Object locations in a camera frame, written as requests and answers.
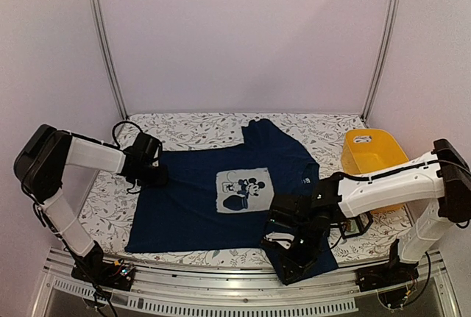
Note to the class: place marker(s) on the navy blue printed t-shirt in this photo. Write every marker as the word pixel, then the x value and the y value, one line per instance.
pixel 220 198

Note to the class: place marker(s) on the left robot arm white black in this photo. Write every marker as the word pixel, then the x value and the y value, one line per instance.
pixel 54 161

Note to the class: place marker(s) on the aluminium front rail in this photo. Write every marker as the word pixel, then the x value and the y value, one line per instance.
pixel 164 289

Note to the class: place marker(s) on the floral patterned table mat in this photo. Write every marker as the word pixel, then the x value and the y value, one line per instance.
pixel 108 210

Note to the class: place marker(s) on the aluminium corner post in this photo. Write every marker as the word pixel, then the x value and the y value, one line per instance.
pixel 385 41
pixel 107 57

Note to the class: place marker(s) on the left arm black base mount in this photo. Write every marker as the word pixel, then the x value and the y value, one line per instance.
pixel 117 275

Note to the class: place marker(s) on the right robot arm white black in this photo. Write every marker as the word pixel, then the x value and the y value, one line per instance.
pixel 441 176

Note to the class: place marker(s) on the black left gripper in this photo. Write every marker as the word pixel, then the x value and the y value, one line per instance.
pixel 163 179

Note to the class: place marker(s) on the left aluminium corner post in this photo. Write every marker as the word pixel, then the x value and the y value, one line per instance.
pixel 107 57

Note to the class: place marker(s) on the right aluminium corner post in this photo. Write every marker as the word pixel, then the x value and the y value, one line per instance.
pixel 385 41

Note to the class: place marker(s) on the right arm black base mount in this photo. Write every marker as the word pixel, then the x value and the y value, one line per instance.
pixel 384 275

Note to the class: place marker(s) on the black display box orange brooch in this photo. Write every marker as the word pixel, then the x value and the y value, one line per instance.
pixel 354 227

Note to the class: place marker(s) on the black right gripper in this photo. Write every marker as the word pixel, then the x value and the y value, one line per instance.
pixel 299 267

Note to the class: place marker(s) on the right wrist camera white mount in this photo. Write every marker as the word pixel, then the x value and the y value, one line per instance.
pixel 274 238

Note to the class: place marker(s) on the yellow plastic basket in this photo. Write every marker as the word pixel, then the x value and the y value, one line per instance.
pixel 368 150

